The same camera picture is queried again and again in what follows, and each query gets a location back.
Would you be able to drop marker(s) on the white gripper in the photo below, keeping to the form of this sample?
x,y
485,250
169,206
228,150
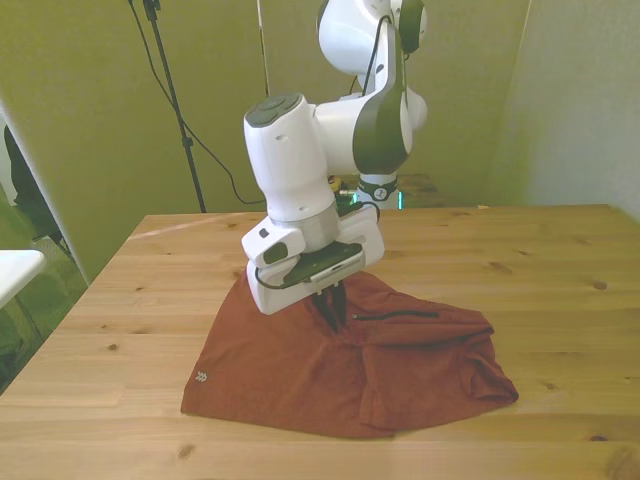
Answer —
x,y
272,300

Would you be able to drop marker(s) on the rust orange shorts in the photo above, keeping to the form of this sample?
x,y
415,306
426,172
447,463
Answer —
x,y
310,380

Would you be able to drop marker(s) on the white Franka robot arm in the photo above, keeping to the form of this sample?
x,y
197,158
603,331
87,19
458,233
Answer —
x,y
290,165

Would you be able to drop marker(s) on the colourful connectors near base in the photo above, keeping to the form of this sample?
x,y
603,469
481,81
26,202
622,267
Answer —
x,y
342,192

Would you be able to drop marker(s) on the black tripod stand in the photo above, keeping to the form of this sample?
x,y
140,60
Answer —
x,y
175,110
210,150

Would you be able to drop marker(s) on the white side table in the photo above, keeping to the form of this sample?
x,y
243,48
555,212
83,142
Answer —
x,y
15,272

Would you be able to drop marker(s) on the dark object behind partition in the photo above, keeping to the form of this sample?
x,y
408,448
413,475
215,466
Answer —
x,y
27,185

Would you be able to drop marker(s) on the dark flat wrist camera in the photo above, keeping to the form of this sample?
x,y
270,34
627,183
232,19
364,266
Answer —
x,y
325,262

